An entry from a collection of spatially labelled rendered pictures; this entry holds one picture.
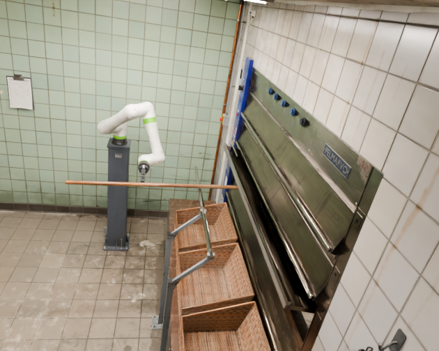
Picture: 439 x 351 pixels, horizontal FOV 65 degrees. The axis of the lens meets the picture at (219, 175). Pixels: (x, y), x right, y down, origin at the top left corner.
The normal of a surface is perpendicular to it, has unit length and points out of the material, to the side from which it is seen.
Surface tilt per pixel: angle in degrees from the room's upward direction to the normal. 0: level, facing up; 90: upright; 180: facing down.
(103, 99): 90
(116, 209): 90
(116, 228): 90
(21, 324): 0
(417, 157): 90
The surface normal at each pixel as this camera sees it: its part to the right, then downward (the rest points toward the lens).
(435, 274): -0.98, -0.07
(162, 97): 0.14, 0.47
